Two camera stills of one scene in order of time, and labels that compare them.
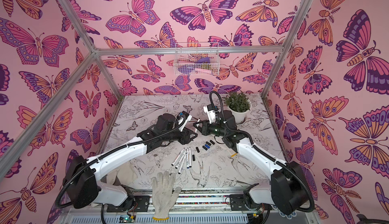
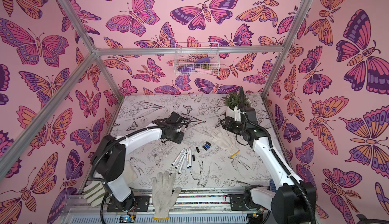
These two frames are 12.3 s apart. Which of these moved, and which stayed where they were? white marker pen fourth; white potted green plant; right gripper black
Moved: right gripper black
Stayed: white marker pen fourth; white potted green plant
